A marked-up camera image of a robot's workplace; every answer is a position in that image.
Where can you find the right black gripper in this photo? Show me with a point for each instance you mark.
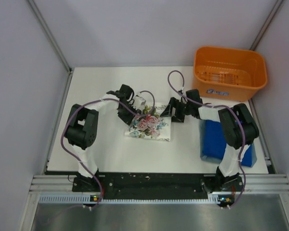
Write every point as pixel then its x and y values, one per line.
pixel 174 103

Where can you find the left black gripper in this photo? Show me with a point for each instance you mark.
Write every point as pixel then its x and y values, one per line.
pixel 128 119

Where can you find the white floral t shirt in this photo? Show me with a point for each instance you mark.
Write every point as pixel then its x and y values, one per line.
pixel 152 127

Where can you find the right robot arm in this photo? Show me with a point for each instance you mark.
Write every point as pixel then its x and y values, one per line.
pixel 238 127

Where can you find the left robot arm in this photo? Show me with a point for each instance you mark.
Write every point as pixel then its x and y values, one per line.
pixel 81 130

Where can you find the orange plastic basket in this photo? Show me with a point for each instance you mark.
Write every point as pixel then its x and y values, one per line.
pixel 228 74

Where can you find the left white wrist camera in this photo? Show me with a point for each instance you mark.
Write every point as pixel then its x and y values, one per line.
pixel 138 101

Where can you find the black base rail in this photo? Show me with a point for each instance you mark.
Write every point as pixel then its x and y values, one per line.
pixel 161 186

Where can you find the right aluminium corner post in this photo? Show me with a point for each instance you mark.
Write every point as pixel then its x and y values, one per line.
pixel 269 19

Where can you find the aluminium corner post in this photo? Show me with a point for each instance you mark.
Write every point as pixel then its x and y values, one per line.
pixel 269 19
pixel 49 35

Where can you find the left aluminium corner post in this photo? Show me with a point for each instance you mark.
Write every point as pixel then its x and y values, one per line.
pixel 49 35

